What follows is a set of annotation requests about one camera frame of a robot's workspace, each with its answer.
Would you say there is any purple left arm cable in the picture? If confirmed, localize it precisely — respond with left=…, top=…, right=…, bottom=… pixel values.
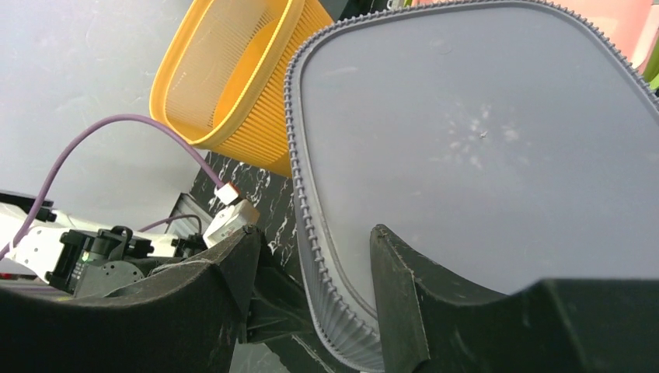
left=0, top=113, right=228, bottom=261

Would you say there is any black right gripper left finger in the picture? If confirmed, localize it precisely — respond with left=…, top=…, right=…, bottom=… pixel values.
left=1, top=226, right=262, bottom=372

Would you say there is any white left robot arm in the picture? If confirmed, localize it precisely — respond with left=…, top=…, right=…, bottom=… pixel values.
left=1, top=203, right=210, bottom=298

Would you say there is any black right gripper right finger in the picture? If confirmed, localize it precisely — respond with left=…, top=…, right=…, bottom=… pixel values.
left=370, top=225, right=658, bottom=372

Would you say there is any orange slatted waste bin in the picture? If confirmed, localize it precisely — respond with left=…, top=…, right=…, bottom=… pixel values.
left=149, top=0, right=332, bottom=177

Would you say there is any grey slatted waste bin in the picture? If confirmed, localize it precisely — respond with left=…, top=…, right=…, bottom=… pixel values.
left=284, top=1, right=658, bottom=372

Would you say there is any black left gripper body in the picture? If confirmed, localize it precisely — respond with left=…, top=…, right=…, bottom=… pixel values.
left=45, top=226, right=206, bottom=298

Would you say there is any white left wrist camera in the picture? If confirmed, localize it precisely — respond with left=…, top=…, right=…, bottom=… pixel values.
left=202, top=183, right=260, bottom=249

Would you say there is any green plastic tray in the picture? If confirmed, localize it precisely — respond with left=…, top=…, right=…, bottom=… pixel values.
left=642, top=40, right=659, bottom=91

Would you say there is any pink perforated basket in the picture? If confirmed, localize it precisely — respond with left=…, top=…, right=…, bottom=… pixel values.
left=557, top=0, right=658, bottom=72

